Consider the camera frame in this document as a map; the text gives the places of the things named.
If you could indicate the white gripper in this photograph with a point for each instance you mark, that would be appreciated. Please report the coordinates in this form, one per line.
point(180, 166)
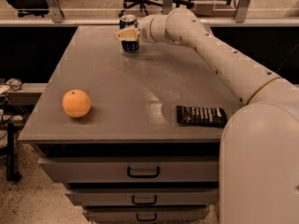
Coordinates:
point(144, 31)

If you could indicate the blue pepsi can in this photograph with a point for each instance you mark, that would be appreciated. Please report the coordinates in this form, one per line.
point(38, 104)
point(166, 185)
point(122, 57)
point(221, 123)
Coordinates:
point(129, 39)

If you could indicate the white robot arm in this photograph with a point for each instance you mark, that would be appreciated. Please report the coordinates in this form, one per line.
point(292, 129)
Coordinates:
point(259, 153)

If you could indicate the black rxbar chocolate bar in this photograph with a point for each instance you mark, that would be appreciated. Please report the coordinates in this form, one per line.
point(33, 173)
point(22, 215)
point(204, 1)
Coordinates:
point(201, 116)

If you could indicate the black office chair middle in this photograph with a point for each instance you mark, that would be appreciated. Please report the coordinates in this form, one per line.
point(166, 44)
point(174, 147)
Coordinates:
point(166, 5)

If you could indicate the orange fruit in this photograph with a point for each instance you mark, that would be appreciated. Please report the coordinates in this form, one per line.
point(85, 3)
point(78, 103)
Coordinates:
point(76, 103)

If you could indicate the grey drawer cabinet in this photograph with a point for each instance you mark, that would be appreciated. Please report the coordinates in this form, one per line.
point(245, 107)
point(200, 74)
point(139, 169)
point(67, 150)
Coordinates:
point(132, 123)

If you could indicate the black stand leg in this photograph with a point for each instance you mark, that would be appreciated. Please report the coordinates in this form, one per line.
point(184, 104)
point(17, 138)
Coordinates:
point(12, 174)

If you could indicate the top drawer black handle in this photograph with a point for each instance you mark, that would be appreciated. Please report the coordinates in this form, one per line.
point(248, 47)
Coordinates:
point(143, 173)

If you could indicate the drawer black handle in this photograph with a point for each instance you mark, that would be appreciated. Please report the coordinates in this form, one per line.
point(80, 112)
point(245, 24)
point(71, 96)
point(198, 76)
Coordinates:
point(143, 173)
point(147, 217)
point(151, 200)

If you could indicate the middle drawer black handle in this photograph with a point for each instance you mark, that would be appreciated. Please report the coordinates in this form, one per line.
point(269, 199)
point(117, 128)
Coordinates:
point(151, 200)

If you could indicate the bottom drawer black handle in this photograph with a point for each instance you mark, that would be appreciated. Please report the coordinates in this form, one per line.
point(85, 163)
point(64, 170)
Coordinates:
point(147, 217)

